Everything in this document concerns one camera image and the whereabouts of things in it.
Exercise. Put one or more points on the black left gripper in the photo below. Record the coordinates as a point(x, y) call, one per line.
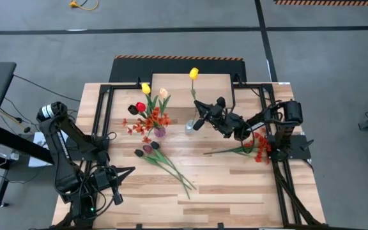
point(107, 182)

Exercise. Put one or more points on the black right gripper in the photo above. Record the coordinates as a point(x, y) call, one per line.
point(225, 123)

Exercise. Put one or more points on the clear ribbed glass vase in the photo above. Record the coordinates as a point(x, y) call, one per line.
point(189, 127)

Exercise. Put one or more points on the yellow artificial tulip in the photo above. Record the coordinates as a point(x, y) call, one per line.
point(145, 88)
point(194, 73)

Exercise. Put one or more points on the cream artificial tulip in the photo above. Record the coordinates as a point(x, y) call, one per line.
point(163, 93)

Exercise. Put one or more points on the orange artificial flower bunch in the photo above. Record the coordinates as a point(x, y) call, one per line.
point(155, 119)

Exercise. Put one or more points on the pink glass vase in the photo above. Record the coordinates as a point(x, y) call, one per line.
point(159, 131)

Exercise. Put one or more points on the red artificial tulip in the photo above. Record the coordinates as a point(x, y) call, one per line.
point(141, 107)

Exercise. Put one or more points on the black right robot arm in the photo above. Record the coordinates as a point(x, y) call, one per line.
point(287, 111)

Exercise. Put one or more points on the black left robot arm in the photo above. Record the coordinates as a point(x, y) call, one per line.
point(72, 137)

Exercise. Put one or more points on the small wooden shelf stand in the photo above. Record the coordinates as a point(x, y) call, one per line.
point(177, 92)

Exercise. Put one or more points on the maroon artificial tulip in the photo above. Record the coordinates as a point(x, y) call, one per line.
point(147, 149)

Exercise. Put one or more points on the red artificial flower bunch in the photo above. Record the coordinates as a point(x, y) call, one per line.
point(262, 147)

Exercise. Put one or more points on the hazard striped floor mat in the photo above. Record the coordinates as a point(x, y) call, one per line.
point(331, 2)
point(129, 68)

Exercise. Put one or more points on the white printed paper sheet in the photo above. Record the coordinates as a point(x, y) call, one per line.
point(40, 140)

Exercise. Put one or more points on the white power strip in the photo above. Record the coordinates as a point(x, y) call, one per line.
point(8, 155)

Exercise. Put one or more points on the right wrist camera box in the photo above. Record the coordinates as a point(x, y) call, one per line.
point(217, 112)

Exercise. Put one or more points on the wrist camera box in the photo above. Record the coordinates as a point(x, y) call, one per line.
point(217, 112)
point(102, 178)

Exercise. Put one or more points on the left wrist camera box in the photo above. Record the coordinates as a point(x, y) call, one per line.
point(102, 178)

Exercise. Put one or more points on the black edge bracket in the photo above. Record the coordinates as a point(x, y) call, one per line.
point(138, 226)
point(220, 226)

